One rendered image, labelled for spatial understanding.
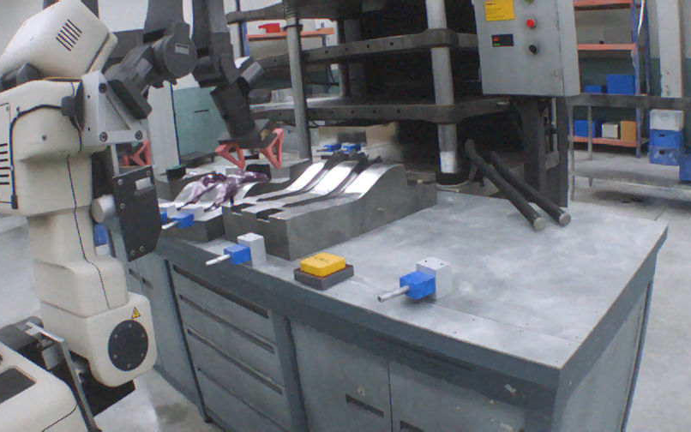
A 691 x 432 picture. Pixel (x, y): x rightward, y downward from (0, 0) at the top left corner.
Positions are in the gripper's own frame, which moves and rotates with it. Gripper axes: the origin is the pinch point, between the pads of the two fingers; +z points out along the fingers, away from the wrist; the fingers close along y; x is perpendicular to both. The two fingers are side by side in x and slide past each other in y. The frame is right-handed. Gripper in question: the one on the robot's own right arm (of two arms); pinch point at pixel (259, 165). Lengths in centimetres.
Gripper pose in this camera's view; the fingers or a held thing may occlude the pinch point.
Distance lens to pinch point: 109.8
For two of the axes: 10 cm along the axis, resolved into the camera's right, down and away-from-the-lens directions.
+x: -3.9, 6.8, -6.2
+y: -8.7, -0.5, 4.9
